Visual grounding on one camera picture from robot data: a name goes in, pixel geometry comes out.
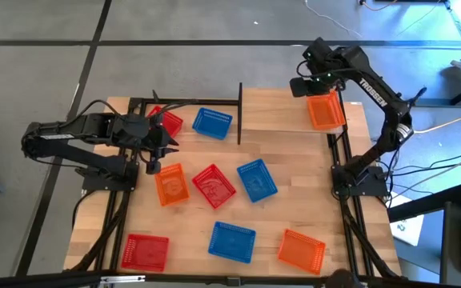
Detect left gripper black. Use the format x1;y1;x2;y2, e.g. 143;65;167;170
138;119;180;162

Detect red plastic slotted basket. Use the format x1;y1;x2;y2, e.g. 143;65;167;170
120;233;170;273
191;162;238;210
146;105;184;139

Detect orange plastic slotted basket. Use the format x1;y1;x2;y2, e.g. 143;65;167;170
153;162;191;208
276;228;327;276
306;90;347;131

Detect blue plastic slotted basket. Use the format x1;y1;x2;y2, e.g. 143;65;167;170
191;106;234;141
207;220;257;265
236;158;279;204

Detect wooden shelf board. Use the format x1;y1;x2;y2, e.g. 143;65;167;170
241;87;366;135

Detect black desk leg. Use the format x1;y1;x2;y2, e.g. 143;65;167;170
407;74;461;108

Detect white cardboard box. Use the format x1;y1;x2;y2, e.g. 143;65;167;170
388;190;426;247

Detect person's head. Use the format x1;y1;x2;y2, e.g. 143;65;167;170
325;267;360;288

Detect black side desk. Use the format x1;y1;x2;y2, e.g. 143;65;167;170
386;184;461;288

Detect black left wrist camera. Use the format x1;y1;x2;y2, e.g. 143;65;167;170
145;158;162;176

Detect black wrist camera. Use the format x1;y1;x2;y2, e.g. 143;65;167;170
289;76;316;98
145;158;162;176

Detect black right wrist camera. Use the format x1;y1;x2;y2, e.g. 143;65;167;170
289;76;316;98

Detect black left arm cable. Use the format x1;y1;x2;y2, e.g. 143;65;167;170
64;90;194;121

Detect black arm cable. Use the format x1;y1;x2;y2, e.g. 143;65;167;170
408;86;428;107
64;90;194;121

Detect black aluminium cross rail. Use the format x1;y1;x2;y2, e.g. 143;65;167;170
128;97;239;107

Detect white floor cable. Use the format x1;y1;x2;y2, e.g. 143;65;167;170
304;0;363;38

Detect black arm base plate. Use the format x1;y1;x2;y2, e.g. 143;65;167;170
74;159;140;192
330;164;389;198

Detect yellow floor cable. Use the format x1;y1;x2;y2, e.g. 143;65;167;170
359;0;446;39

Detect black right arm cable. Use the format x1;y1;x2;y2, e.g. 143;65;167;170
408;86;428;107

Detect black aluminium frame rails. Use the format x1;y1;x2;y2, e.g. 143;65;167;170
68;104;147;274
326;134;402;279

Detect beige cable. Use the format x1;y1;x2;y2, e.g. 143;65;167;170
413;116;461;134

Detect thin black cable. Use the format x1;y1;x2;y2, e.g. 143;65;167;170
388;154;461;179

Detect black camera gantry crossbar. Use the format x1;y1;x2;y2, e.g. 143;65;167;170
0;270;461;288

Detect silver metal bracket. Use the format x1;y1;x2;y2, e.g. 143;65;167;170
99;274;146;286

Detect grey thick cable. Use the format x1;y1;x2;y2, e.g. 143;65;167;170
388;146;461;202

